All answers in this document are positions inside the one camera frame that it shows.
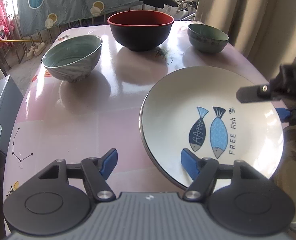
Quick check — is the marbled grey green bowl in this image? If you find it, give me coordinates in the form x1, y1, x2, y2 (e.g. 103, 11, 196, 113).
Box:
41, 35, 103, 82

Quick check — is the white sneakers pair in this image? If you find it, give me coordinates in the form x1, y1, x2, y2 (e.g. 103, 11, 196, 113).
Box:
25, 42, 46, 60

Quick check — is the pink patterned tablecloth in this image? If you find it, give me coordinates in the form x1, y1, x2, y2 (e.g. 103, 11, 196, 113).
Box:
2, 20, 296, 233

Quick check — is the beige curtain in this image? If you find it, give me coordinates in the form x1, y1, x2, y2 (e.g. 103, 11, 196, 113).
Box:
196, 0, 296, 80

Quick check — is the grey storage box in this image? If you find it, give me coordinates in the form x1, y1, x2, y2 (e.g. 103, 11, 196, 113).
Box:
0, 75, 23, 155

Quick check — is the red and black bowl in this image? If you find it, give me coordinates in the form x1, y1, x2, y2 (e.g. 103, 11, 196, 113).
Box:
108, 10, 175, 51

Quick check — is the white fish print plate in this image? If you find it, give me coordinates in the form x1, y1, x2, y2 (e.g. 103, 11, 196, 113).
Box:
139, 66, 284, 189

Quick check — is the small dark green bowl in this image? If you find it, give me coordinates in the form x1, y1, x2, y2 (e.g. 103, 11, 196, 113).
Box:
188, 23, 229, 54

